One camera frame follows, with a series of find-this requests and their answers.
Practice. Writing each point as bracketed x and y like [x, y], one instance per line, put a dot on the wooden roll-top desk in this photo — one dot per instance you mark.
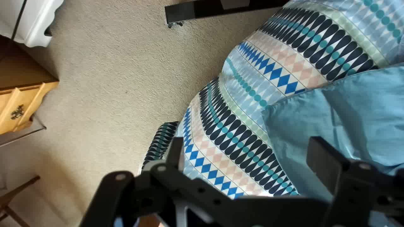
[23, 85]

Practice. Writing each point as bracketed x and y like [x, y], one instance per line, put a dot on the black camera bar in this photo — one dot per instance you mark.
[200, 9]

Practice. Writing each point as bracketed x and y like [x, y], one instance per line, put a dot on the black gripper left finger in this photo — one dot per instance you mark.
[176, 152]

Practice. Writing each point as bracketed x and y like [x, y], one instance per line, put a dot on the light blue sheet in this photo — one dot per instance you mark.
[360, 114]

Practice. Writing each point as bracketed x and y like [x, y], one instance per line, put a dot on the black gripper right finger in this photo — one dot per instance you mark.
[326, 162]

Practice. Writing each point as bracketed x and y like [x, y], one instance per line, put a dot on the patterned blue blanket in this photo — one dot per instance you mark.
[328, 68]

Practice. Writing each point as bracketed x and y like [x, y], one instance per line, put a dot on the white side table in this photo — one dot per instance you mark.
[27, 20]

